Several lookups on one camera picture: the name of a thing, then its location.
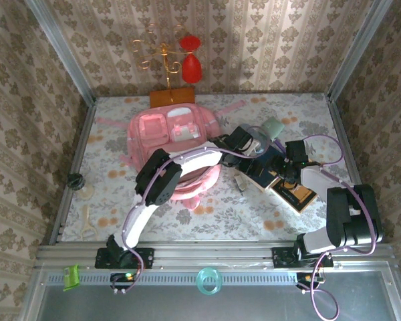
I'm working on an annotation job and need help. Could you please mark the blue-grey pencil case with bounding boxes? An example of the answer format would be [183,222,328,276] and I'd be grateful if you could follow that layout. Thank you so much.
[240,125,271,153]

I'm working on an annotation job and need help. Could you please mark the grey-green pouch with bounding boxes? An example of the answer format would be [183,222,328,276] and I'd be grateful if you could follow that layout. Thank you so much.
[262,116,285,138]

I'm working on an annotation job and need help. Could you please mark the navy blue notebook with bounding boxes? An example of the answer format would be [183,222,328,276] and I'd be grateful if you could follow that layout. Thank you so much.
[237,146,285,193]

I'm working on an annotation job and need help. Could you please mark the small white eraser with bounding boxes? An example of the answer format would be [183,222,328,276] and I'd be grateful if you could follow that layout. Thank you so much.
[235,177,248,197]

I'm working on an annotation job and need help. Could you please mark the pink school backpack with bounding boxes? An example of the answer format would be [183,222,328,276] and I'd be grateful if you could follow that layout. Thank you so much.
[96,100,247,210]

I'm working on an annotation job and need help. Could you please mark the black electronics board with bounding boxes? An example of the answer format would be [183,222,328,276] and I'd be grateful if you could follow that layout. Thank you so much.
[296,272,325,289]
[110,272,138,291]

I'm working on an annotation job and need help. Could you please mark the black round cap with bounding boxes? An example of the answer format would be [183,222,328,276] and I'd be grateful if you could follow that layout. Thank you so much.
[68,173,85,191]

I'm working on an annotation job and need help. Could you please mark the metal tray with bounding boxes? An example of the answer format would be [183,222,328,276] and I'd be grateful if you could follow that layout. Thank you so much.
[18,269,401,321]

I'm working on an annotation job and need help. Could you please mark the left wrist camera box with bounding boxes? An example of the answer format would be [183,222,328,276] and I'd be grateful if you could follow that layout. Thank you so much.
[242,139,260,156]

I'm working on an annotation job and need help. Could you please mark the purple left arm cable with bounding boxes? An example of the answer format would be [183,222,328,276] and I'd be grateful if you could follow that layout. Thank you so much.
[122,125,271,295]

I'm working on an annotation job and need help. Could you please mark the aluminium side rail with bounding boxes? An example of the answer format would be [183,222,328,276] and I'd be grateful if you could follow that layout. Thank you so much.
[327,96,382,243]
[48,100,96,245]

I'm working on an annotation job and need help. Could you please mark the gold wire stand wooden base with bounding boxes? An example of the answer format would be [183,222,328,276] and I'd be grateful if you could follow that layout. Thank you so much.
[132,23,196,108]

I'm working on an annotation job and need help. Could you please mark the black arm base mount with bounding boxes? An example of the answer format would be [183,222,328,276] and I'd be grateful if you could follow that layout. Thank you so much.
[272,246,334,268]
[95,247,154,269]

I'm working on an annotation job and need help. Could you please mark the aluminium front rail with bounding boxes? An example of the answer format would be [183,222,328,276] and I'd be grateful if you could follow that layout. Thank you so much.
[33,243,397,272]

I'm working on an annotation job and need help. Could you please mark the aluminium frame post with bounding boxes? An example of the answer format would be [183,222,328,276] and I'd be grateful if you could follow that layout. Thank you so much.
[327,0,394,101]
[25,0,96,106]

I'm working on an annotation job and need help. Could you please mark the teal tape ring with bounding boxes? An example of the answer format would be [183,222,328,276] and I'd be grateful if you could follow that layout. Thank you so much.
[196,266,223,296]

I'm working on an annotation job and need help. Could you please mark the beige brush handle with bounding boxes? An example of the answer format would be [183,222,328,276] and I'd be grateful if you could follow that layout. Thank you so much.
[79,204,100,241]

